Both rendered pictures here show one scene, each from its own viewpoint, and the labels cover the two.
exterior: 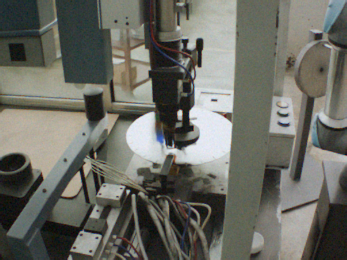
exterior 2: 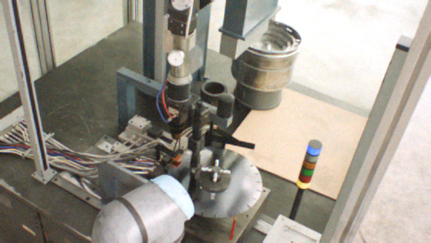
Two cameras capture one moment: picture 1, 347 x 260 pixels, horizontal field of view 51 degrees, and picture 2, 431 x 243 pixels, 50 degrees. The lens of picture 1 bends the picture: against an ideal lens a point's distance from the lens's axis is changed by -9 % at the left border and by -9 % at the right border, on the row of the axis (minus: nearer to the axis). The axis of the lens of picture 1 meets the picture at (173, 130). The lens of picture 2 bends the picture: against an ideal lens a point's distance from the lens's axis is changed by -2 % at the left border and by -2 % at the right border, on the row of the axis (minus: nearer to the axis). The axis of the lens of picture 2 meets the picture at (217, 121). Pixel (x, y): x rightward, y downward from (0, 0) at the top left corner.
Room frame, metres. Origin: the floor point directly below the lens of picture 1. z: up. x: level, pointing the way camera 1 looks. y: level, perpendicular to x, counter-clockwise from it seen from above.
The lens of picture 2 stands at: (1.26, -1.12, 2.15)
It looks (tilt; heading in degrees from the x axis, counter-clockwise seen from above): 40 degrees down; 103
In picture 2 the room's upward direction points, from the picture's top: 7 degrees clockwise
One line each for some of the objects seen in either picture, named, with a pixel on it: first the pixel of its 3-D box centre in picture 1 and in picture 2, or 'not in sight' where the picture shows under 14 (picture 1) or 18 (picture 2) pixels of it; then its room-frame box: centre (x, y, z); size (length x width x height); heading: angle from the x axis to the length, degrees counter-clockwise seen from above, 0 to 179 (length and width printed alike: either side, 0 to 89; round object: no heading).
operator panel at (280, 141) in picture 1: (276, 131); not in sight; (1.23, -0.38, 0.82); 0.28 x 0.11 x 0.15; 168
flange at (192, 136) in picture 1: (181, 129); (215, 177); (1.03, -0.02, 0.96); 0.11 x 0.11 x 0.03
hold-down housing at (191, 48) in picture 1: (185, 74); (197, 126); (0.95, -0.03, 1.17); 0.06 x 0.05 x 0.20; 159
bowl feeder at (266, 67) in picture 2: not in sight; (262, 68); (1.02, 0.77, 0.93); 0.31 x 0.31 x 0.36
